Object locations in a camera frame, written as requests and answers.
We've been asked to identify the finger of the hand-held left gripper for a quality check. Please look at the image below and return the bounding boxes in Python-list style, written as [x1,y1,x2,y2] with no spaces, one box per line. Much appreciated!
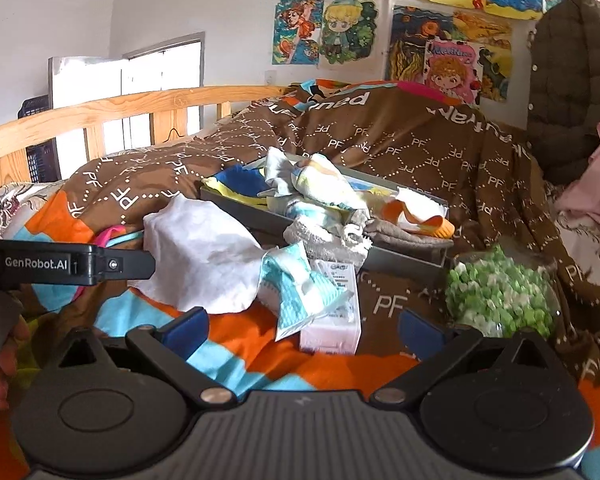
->
[97,250,157,279]

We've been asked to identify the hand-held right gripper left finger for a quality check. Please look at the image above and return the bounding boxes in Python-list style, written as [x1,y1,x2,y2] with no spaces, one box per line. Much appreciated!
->
[55,306,237,406]

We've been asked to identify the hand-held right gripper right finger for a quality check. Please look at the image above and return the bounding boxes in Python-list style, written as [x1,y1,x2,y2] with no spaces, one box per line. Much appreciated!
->
[371,309,556,406]

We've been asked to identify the white towel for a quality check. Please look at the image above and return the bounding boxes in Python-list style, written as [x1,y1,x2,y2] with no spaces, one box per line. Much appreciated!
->
[130,195,266,316]

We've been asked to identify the grey tray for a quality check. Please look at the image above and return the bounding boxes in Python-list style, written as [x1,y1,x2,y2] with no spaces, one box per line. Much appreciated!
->
[200,155,456,273]

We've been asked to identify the light blue white packet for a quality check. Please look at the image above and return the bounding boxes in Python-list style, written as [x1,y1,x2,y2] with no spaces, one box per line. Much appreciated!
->
[257,242,353,343]

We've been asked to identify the person's left hand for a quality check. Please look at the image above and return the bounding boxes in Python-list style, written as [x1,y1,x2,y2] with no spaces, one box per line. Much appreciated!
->
[0,312,31,411]

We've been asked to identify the floral bed sheet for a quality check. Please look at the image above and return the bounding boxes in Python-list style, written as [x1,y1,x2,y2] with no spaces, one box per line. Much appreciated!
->
[0,182,71,241]

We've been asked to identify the small white box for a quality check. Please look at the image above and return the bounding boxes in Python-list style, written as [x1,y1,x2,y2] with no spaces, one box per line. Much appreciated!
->
[300,259,363,356]

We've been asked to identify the black plastic crate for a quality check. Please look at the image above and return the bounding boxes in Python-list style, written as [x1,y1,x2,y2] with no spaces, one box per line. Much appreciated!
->
[19,95,63,186]

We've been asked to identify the orange white sock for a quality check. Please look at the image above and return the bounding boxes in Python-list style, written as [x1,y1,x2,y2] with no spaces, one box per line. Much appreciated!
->
[380,187,456,238]

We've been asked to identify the blue yellow cloth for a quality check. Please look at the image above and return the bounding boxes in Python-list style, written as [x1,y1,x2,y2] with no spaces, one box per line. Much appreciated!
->
[205,165,281,208]

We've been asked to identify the beige knitted cloth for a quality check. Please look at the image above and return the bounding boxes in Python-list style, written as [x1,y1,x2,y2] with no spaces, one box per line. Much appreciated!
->
[282,210,456,266]

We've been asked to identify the light blue white sock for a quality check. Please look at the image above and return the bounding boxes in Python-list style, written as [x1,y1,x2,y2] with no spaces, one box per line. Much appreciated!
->
[287,200,361,233]

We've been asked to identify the pile of small socks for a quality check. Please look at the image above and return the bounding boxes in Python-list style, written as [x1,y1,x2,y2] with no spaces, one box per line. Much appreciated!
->
[265,147,371,211]

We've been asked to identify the white panel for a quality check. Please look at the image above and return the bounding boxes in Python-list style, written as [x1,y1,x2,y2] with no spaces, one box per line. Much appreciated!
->
[47,56,131,181]

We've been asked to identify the brown printed blanket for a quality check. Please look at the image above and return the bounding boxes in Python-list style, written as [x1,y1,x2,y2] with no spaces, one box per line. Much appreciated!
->
[5,80,600,480]

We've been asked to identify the window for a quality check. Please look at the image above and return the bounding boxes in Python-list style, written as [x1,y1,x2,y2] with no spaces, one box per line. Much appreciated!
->
[102,32,206,153]

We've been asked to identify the pink girl poster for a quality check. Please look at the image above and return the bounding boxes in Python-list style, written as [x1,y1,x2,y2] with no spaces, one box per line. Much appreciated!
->
[424,39,483,106]

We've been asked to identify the orange-haired girl blue poster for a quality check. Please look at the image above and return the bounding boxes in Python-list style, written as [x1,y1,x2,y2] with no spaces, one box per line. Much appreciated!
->
[272,0,326,66]

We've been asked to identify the brown quilted jacket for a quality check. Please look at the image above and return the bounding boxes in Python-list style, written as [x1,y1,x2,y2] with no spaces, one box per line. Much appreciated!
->
[526,0,600,186]

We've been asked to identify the swirly orange blue poster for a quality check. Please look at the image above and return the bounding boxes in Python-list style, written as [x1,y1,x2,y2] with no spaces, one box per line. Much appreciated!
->
[390,6,513,103]

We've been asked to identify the blond boy green poster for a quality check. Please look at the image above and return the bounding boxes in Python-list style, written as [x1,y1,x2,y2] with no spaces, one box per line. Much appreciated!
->
[319,0,391,76]

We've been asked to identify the wooden bed rail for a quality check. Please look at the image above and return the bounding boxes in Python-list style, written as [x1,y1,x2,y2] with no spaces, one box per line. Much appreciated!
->
[0,85,286,201]

